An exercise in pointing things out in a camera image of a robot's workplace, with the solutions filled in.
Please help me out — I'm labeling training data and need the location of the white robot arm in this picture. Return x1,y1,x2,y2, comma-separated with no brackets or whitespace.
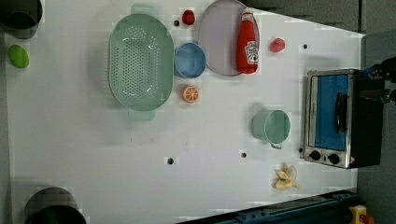
360,57,396,104

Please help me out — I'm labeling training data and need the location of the pink red strawberry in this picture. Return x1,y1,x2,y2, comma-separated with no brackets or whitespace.
270,38,286,52

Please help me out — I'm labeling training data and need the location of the green perforated colander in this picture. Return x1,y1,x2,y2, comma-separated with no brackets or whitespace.
107,3,174,121

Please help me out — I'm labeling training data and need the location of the lilac round plate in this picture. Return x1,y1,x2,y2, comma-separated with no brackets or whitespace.
197,0,260,77

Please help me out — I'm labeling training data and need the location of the silver toaster oven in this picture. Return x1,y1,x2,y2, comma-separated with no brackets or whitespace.
304,69,385,169

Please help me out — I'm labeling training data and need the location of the black cylinder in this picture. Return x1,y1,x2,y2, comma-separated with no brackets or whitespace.
23,187,88,224
0,0,43,39

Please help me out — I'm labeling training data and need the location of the blue bowl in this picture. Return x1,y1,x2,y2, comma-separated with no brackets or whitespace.
174,42,206,78

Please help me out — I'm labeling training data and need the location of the black cylinder bottom left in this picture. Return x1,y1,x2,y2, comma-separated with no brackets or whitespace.
23,187,88,224

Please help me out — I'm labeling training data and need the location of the mint green mug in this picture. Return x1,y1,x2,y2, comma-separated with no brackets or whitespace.
251,110,290,149

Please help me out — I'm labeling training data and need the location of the blue metal frame rail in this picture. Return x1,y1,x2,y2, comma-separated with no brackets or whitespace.
177,190,361,224

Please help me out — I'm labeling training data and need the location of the orange slice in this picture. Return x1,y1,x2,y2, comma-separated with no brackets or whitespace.
181,86,199,104

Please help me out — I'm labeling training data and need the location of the peeled banana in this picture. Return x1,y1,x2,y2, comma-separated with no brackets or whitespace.
274,165,300,190

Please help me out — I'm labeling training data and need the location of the green lime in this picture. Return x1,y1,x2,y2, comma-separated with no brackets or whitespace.
7,45,30,69

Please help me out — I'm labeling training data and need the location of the red ketchup bottle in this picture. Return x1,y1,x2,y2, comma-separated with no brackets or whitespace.
236,8,259,74

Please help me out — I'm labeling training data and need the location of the yellow red clamp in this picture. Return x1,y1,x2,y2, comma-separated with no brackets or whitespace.
349,205,375,224

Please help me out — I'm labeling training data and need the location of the black cylinder top left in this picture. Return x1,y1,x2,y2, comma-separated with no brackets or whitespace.
0,0,43,39

